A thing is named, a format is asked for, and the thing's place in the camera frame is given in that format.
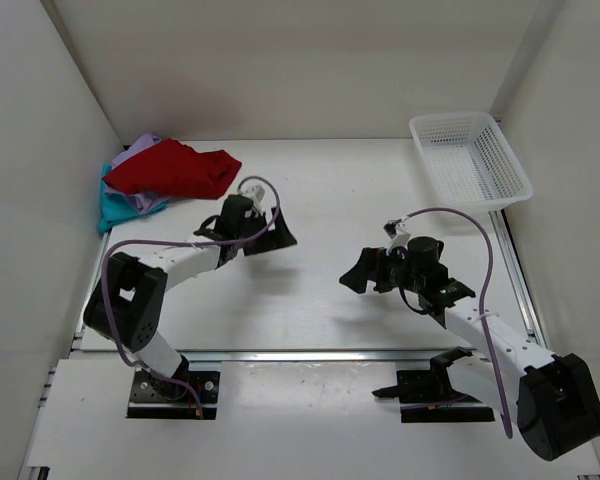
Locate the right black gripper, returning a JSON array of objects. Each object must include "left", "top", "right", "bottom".
[{"left": 341, "top": 245, "right": 425, "bottom": 294}]

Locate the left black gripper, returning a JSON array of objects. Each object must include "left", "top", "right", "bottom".
[{"left": 236, "top": 205, "right": 297, "bottom": 255}]

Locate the red t shirt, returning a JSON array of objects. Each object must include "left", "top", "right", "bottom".
[{"left": 103, "top": 139, "right": 242, "bottom": 200}]

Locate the purple t shirt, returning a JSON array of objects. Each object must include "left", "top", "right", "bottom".
[{"left": 104, "top": 133, "right": 171, "bottom": 214}]

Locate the teal t shirt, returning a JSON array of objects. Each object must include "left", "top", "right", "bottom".
[{"left": 97, "top": 180, "right": 169, "bottom": 234}]

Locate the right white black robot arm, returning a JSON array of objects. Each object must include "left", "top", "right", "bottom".
[{"left": 339, "top": 237, "right": 600, "bottom": 461}]

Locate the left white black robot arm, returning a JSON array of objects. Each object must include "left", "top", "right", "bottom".
[{"left": 83, "top": 192, "right": 297, "bottom": 402}]

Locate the white plastic basket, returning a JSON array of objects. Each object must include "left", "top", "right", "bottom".
[{"left": 409, "top": 111, "right": 534, "bottom": 212}]

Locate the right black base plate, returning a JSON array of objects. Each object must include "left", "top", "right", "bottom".
[{"left": 396, "top": 370, "right": 495, "bottom": 424}]

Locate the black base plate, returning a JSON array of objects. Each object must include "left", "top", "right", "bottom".
[
  {"left": 126, "top": 360, "right": 221, "bottom": 420},
  {"left": 396, "top": 370, "right": 495, "bottom": 424}
]

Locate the aluminium rail front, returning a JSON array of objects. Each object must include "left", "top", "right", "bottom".
[{"left": 184, "top": 348, "right": 546, "bottom": 364}]

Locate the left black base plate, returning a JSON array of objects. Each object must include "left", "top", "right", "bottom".
[{"left": 126, "top": 360, "right": 221, "bottom": 420}]

